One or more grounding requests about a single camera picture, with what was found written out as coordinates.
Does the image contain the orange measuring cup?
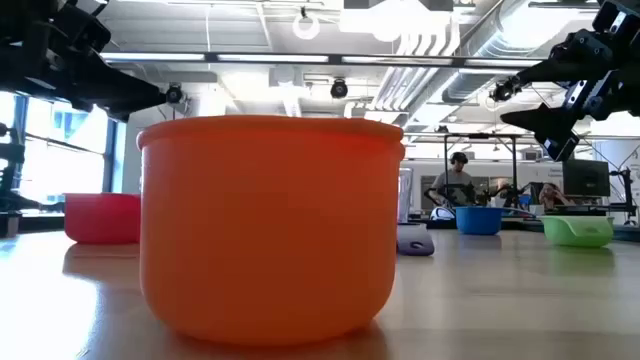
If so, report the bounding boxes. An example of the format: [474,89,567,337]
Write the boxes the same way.
[136,114,406,347]

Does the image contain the blue measuring cup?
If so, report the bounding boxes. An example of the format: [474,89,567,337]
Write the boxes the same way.
[454,206,504,237]

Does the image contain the purple measuring cup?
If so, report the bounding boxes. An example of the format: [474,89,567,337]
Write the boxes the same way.
[396,222,436,258]

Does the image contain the person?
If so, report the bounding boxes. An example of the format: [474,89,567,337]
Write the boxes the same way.
[428,151,477,208]
[537,182,576,210]

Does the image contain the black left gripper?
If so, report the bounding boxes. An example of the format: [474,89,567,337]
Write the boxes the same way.
[0,0,168,123]

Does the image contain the red measuring cup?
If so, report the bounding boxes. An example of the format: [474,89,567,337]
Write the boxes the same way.
[63,192,143,246]

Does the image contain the black metal station frame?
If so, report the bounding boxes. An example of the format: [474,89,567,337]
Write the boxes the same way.
[443,132,520,209]

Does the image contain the green measuring cup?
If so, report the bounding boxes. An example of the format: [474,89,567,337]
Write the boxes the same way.
[538,214,616,249]

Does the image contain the white cable loop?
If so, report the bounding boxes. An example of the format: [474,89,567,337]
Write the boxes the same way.
[291,5,322,42]

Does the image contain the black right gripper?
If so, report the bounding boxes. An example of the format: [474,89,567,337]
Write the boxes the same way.
[499,0,640,163]

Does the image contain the black overhead light beam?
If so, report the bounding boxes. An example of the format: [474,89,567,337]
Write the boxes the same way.
[99,51,546,69]

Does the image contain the black background equipment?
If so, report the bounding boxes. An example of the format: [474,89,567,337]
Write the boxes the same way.
[0,122,64,239]

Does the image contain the silver ventilation duct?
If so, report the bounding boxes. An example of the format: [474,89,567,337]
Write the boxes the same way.
[442,0,556,104]

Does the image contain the black computer monitor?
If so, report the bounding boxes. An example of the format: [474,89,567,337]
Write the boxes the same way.
[562,158,612,198]

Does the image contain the clear plastic basket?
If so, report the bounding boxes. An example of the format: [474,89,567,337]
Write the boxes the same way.
[397,167,415,225]

